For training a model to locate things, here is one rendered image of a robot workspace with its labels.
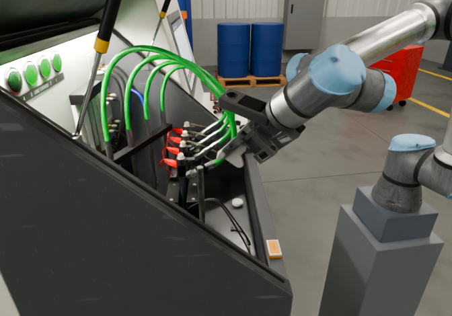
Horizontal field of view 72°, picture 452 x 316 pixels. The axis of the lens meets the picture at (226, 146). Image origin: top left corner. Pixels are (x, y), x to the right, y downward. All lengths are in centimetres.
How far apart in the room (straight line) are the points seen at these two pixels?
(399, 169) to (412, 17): 46
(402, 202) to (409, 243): 15
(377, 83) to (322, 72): 12
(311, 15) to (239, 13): 157
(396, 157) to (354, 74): 63
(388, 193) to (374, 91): 61
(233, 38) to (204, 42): 187
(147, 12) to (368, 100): 81
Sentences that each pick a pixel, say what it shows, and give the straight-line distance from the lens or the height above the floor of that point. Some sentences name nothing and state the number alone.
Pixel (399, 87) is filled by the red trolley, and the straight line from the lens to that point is 493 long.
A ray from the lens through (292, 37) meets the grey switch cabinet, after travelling 743.
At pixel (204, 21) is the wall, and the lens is 726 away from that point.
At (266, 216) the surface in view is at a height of 95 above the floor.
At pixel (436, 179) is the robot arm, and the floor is 106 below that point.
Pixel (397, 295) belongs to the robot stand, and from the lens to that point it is 136.
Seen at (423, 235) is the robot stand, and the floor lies 81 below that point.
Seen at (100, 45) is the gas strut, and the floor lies 146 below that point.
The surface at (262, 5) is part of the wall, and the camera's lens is 749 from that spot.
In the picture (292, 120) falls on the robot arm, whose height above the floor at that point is 133.
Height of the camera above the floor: 153
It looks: 27 degrees down
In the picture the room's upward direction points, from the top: straight up
